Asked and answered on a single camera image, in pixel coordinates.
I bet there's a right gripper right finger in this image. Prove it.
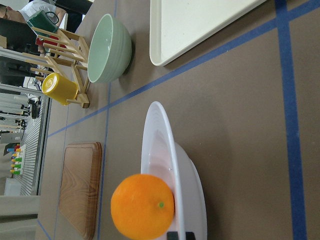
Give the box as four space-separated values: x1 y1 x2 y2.
185 231 195 240

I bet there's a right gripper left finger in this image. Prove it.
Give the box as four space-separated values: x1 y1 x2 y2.
166 231 179 240

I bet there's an orange fruit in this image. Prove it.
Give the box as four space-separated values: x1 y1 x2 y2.
110 174 175 240

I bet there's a white round plate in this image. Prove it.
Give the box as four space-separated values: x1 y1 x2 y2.
140 101 208 240

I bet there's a cream bear tray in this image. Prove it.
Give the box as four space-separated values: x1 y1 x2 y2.
149 0 263 66

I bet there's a wooden cutting board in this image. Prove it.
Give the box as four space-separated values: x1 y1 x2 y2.
58 142 102 240

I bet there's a yellow mug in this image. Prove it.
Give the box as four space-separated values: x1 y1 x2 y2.
41 72 78 106

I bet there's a green bowl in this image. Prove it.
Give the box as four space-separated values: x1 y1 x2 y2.
87 14 132 83

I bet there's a wooden drying rack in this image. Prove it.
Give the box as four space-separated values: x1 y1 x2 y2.
22 27 90 109

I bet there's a dark green mug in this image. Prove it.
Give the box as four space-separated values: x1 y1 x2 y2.
26 10 59 33

